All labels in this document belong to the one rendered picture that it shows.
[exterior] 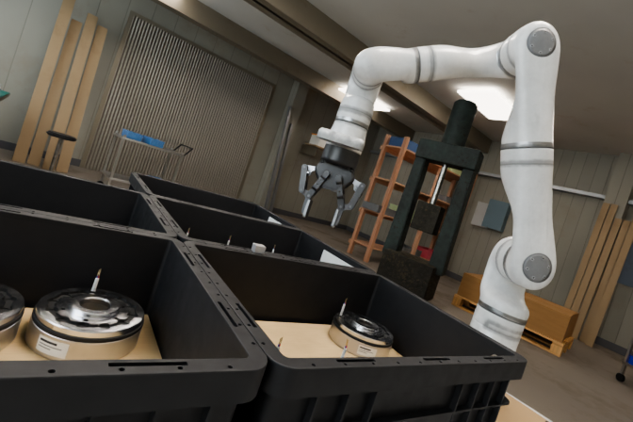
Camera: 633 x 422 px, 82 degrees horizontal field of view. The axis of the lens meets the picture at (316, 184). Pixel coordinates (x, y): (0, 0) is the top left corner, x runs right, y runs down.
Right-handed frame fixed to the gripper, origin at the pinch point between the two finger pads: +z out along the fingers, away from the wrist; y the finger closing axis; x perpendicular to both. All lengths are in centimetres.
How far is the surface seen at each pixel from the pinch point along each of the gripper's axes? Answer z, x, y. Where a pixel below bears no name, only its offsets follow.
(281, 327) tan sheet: 17.2, 17.4, -2.7
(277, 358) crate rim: 7.2, 47.0, -8.3
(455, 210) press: -29, -439, -95
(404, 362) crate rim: 7.1, 37.7, -18.4
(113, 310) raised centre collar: 13.5, 39.4, 11.1
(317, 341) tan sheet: 17.2, 16.8, -8.8
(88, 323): 14.0, 42.4, 11.2
